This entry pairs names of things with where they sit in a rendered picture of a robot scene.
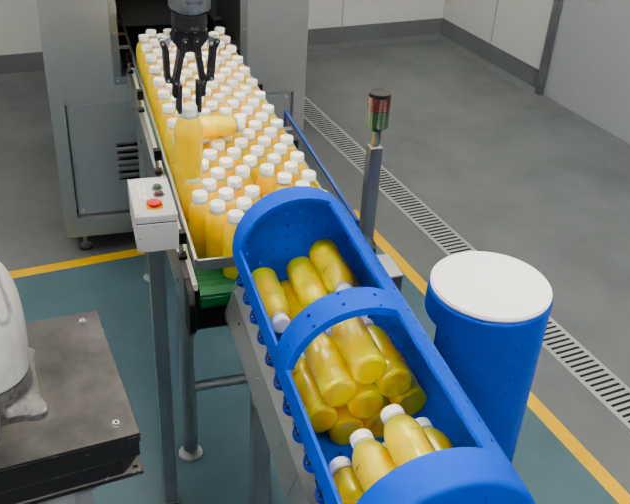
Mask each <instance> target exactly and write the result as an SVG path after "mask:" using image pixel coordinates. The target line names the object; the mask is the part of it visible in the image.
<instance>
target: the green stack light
mask: <svg viewBox="0 0 630 504"><path fill-rule="evenodd" d="M389 114H390V111H389V112H388V113H384V114H377V113H372V112H370V111H368V109H367V113H366V124H365V125H366V127H367V128H369V129H371V130H377V131H381V130H385V129H387V128H388V124H389Z"/></svg>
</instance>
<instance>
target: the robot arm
mask: <svg viewBox="0 0 630 504"><path fill-rule="evenodd" d="M168 6H169V7H170V9H172V29H171V31H170V33H169V36H167V37H165V38H162V37H160V38H158V42H159V44H160V46H161V50H162V63H163V76H164V79H165V81H166V83H167V84H169V83H170V84H172V95H173V97H174V98H176V110H177V112H178V114H182V89H183V86H182V84H181V82H180V77H181V71H182V66H183V61H184V57H185V54H186V53H187V52H194V55H195V60H196V66H197V71H198V77H199V79H195V101H196V105H197V111H198V113H200V112H202V96H205V95H206V85H207V82H208V81H213V80H214V75H215V64H216V52H217V48H218V46H219V43H220V40H219V38H218V37H217V35H210V34H209V33H208V31H207V11H208V10H210V8H211V0H168ZM207 40H208V44H209V49H208V61H207V73H206V74H205V71H204V65H203V59H202V51H201V48H202V46H203V45H204V44H205V42H206V41H207ZM171 41H172V42H173V43H174V44H175V45H176V47H177V49H176V58H175V63H174V68H173V74H172V76H171V71H170V57H169V50H168V48H169V47H170V42H171ZM35 361H36V353H35V350H34V349H32V348H28V337H27V329H26V323H25V318H24V313H23V308H22V304H21V300H20V297H19V293H18V290H17V287H16V285H15V283H14V281H13V279H12V277H11V275H10V274H9V272H8V270H7V269H6V268H5V266H4V265H3V264H2V263H1V262H0V428H1V426H4V425H8V424H13V423H17V422H22V421H38V420H42V419H44V418H45V417H46V416H47V415H48V406H47V404H46V402H45V401H44V400H43V399H42V397H41V394H40V389H39V385H38V380H37V376H36V371H35V366H34V365H35Z"/></svg>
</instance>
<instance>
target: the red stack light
mask: <svg viewBox="0 0 630 504"><path fill-rule="evenodd" d="M390 105H391V97H390V98H389V99H386V100H377V99H373V98H371V97H370V96H369V95H368V102H367V109H368V111H370V112H372V113H377V114H384V113H388V112H389V111H390Z"/></svg>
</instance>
